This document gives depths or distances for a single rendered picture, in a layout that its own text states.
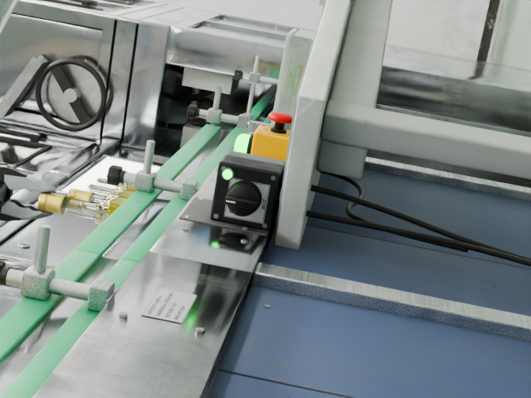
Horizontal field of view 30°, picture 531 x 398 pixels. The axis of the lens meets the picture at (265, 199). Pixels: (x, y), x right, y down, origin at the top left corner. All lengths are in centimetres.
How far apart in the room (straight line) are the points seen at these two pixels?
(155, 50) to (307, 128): 173
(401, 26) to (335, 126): 435
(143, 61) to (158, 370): 211
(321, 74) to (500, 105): 166
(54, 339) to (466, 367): 41
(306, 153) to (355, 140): 7
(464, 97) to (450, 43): 276
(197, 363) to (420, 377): 24
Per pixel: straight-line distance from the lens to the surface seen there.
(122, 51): 292
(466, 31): 559
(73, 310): 100
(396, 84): 283
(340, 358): 99
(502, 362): 108
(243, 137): 157
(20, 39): 303
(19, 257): 187
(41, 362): 89
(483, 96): 285
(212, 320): 97
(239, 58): 285
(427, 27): 558
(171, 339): 91
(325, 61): 126
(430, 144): 124
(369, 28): 148
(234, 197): 124
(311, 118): 119
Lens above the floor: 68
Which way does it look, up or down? 4 degrees up
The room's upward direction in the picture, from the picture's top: 79 degrees counter-clockwise
